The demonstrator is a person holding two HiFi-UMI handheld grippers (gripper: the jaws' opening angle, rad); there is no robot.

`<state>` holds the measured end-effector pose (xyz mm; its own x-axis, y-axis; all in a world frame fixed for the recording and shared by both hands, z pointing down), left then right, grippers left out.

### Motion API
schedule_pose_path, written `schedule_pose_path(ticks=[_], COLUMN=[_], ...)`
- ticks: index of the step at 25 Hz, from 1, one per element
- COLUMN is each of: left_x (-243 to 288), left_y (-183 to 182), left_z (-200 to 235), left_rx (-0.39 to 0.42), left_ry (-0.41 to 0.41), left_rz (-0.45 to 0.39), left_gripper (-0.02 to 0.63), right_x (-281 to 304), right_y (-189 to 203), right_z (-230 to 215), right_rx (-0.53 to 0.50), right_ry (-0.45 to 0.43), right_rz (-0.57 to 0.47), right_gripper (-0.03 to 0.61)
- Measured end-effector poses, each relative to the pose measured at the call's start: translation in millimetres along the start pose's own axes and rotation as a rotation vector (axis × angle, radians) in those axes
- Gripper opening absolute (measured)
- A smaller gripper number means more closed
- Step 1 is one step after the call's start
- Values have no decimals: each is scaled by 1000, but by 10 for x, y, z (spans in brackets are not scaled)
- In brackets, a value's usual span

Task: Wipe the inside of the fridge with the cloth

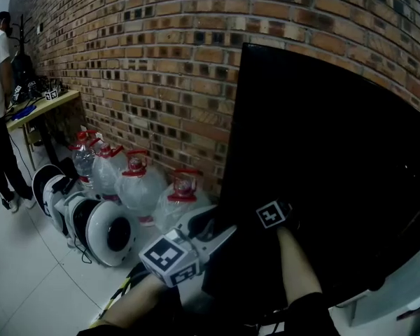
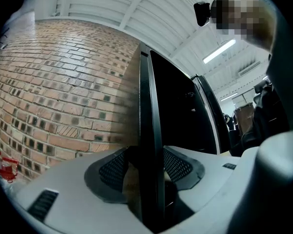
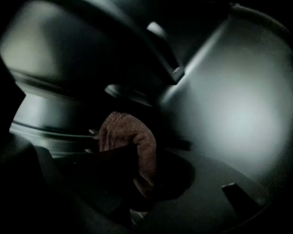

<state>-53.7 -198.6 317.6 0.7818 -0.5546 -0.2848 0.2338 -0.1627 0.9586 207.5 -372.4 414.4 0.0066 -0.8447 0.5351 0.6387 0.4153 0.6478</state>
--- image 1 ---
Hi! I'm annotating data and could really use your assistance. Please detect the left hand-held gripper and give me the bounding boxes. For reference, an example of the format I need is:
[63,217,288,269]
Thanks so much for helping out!
[139,204,238,288]

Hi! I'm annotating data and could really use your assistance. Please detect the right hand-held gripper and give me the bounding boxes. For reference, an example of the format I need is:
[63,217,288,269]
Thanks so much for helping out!
[255,197,300,231]

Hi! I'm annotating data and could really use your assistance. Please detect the black refrigerator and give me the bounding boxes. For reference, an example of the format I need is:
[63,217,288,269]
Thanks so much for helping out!
[201,42,420,309]

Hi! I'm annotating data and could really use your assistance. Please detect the person's left forearm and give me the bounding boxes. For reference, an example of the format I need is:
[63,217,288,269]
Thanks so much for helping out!
[103,274,176,329]

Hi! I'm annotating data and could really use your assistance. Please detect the person's right forearm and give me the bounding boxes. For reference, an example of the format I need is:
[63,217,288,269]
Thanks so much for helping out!
[276,226,324,306]

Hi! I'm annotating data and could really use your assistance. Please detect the white round fan heaters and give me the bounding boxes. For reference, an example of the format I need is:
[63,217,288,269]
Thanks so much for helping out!
[64,192,142,267]

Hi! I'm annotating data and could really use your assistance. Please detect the person's black clothing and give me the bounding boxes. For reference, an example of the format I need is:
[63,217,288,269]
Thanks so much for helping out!
[76,287,342,336]

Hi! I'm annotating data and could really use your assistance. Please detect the crumpled clear water jug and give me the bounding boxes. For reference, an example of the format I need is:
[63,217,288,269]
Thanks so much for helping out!
[68,130,99,189]

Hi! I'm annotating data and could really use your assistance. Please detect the white round balance scooter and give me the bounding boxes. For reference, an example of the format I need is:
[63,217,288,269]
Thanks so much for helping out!
[31,164,80,224]

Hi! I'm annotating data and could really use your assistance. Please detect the wooden stool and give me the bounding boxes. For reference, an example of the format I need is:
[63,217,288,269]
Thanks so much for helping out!
[22,120,45,169]

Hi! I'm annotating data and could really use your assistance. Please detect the yellow wooden table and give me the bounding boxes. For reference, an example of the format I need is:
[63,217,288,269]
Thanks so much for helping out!
[5,89,81,169]

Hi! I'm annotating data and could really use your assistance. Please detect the blue cloth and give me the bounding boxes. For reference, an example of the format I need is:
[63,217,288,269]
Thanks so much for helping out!
[12,105,38,122]

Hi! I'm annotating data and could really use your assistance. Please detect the black bag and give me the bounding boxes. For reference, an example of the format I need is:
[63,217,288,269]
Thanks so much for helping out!
[12,52,38,95]

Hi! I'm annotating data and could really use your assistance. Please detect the black coat rack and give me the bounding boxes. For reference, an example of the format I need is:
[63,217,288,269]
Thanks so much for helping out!
[10,14,34,57]

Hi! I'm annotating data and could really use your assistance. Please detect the clear water jug red handle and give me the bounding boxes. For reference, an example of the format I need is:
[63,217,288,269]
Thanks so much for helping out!
[113,149,169,228]
[153,169,214,235]
[90,143,129,202]

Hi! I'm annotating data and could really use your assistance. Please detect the thin black scooter cable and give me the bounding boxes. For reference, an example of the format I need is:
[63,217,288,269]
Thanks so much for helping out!
[71,238,93,265]

